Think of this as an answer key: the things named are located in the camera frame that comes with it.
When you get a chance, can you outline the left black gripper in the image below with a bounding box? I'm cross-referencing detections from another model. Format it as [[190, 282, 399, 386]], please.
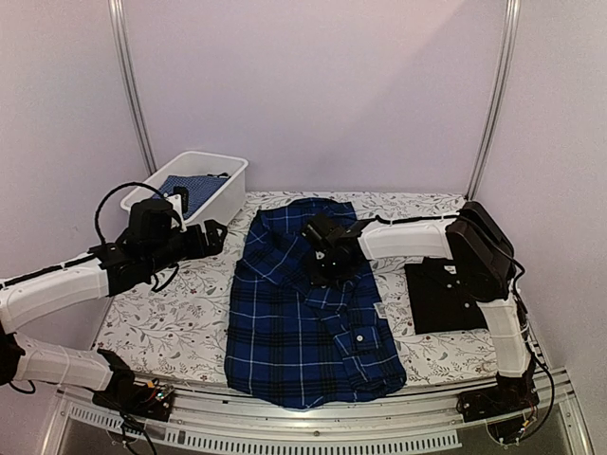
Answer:
[[145, 219, 227, 277]]

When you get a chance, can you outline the blue plaid long sleeve shirt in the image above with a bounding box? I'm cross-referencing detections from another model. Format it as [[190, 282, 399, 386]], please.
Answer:
[[224, 197, 407, 410]]

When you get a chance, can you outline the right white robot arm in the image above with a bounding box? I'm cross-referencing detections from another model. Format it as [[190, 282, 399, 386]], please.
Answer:
[[301, 201, 535, 413]]

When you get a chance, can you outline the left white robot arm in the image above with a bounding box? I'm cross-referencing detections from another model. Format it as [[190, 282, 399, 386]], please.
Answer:
[[1, 183, 228, 411]]

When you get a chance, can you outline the blue checked shirt in bin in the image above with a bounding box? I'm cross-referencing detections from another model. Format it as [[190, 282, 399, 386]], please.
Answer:
[[159, 173, 230, 220]]

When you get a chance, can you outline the white plastic bin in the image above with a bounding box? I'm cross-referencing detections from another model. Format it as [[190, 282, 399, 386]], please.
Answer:
[[145, 151, 248, 226]]

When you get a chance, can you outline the floral patterned table mat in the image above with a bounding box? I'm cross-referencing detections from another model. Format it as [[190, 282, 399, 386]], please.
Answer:
[[96, 191, 497, 390]]

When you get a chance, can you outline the folded black shirt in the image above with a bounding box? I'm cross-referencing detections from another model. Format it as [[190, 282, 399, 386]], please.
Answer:
[[404, 258, 498, 335]]

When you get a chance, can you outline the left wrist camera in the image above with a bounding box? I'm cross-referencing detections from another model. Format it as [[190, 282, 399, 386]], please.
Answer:
[[169, 186, 189, 224]]

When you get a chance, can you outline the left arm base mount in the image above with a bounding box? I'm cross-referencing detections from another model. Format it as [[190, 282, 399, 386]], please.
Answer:
[[92, 349, 175, 422]]

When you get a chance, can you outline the front aluminium rail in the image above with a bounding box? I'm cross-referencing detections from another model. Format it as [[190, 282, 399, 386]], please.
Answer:
[[42, 369, 598, 454]]

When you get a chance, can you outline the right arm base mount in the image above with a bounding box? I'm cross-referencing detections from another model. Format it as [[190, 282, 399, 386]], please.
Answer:
[[456, 386, 540, 446]]

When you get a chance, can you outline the left aluminium frame post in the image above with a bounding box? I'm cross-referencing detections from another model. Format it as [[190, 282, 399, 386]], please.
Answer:
[[108, 0, 157, 175]]

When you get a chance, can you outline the aluminium frame post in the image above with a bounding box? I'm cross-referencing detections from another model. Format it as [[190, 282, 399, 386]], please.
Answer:
[[465, 0, 522, 200], [108, 0, 157, 175]]

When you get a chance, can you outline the right aluminium frame post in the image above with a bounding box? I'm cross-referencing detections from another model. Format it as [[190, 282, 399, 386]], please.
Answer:
[[465, 0, 522, 200]]

